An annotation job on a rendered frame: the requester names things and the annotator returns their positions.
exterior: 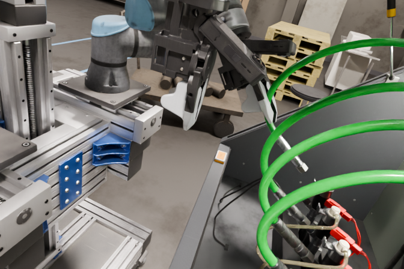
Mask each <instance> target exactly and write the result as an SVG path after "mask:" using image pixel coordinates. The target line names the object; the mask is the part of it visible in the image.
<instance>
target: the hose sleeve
mask: <svg viewBox="0 0 404 269"><path fill-rule="evenodd" d="M276 142H277V144H278V145H279V146H280V148H281V149H282V150H283V151H284V152H286V151H287V150H289V149H290V148H291V146H290V145H289V144H288V143H287V141H286V140H285V138H283V137H282V135H281V136H280V137H279V138H278V139H277V140H276ZM291 161H292V163H293V164H294V165H295V166H296V167H300V166H301V165H302V164H303V162H302V160H301V159H300V158H299V157H298V156H296V157H295V158H293V159H292V160H291Z"/></svg>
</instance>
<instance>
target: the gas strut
mask: <svg viewBox="0 0 404 269"><path fill-rule="evenodd" d="M395 16H396V0H387V18H390V38H393V17H395ZM386 77H387V78H386V81H385V83H387V82H398V80H399V79H400V78H399V77H395V76H394V75H393V46H390V73H389V74H387V75H386Z"/></svg>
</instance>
